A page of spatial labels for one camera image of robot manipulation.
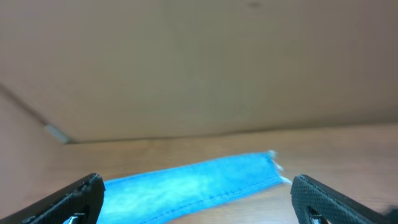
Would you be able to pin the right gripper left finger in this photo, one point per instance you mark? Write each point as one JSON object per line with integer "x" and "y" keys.
{"x": 79, "y": 202}

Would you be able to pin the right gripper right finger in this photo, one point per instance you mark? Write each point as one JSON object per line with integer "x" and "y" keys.
{"x": 315, "y": 202}

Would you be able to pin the light blue jeans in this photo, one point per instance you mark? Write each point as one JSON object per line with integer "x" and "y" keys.
{"x": 163, "y": 195}

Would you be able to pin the cardboard backboard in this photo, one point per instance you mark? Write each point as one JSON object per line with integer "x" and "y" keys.
{"x": 107, "y": 70}

